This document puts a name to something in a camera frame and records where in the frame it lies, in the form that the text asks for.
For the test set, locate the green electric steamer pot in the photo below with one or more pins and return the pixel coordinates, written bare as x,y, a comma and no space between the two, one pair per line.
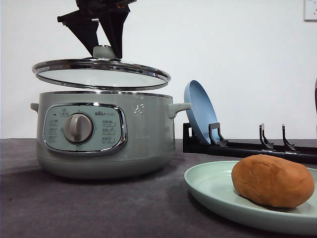
105,134

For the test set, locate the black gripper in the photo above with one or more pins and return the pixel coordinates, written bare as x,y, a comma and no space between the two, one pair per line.
111,15

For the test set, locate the right white wall socket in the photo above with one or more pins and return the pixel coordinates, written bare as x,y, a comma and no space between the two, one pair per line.
309,11

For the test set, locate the green plate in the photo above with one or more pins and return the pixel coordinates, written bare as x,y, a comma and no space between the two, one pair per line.
212,184

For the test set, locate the glass steamer lid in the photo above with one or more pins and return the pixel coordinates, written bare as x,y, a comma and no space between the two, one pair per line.
103,72

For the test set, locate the blue plate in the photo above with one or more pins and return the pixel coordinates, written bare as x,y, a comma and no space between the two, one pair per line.
202,112

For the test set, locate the brown potato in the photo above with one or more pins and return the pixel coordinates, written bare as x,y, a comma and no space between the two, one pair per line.
273,180

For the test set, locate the black dish rack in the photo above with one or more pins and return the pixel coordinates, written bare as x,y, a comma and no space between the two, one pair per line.
219,146

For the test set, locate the dark brown object at edge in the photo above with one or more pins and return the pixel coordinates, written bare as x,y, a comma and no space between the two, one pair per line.
316,95

